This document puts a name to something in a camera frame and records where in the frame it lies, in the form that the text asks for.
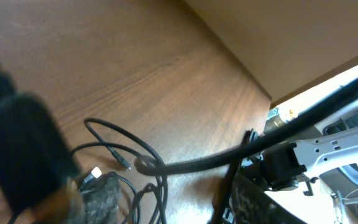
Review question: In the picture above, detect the thin black USB cable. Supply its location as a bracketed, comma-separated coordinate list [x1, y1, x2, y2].
[70, 117, 169, 224]

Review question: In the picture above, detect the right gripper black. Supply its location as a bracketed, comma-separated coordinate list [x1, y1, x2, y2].
[0, 94, 80, 214]

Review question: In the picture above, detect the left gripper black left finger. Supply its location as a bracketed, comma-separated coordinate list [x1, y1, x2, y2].
[79, 174, 119, 224]

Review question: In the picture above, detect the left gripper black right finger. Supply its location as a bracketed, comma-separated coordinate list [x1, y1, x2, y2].
[231, 174, 305, 224]

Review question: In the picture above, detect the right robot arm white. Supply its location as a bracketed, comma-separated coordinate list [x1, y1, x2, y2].
[0, 91, 358, 223]

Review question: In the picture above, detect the thick black cable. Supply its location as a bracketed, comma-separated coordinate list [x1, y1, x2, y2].
[134, 63, 358, 177]

